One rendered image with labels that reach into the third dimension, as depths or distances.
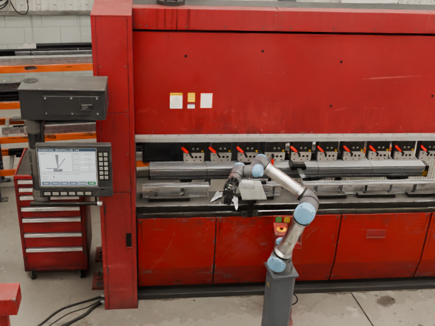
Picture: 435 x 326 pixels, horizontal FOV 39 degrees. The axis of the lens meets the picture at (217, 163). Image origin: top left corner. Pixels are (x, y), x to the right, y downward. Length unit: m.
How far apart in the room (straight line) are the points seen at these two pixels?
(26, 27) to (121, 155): 4.44
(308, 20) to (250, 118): 0.79
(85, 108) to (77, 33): 4.77
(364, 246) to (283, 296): 1.12
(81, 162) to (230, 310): 1.84
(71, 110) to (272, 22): 1.44
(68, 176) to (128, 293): 1.34
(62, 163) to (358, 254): 2.50
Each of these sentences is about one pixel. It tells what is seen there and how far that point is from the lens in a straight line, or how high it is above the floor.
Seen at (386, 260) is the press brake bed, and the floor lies 0.32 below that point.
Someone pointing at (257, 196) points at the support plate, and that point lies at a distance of 4.42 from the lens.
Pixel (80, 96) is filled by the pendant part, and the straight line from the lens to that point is 3.65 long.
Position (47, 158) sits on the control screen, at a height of 1.51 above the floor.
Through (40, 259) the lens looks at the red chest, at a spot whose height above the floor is 0.23.
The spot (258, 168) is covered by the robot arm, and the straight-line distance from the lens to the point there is 3.59.
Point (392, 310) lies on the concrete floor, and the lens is 5.21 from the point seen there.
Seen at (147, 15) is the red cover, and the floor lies 2.25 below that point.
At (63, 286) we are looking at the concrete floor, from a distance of 5.21.
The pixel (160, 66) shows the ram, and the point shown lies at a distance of 4.16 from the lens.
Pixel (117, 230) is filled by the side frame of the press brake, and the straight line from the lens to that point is 4.49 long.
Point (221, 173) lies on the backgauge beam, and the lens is 4.83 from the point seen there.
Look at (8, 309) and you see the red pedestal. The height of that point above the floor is 0.73.
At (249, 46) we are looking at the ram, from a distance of 4.18.
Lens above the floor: 3.21
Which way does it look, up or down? 27 degrees down
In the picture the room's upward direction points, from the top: 3 degrees clockwise
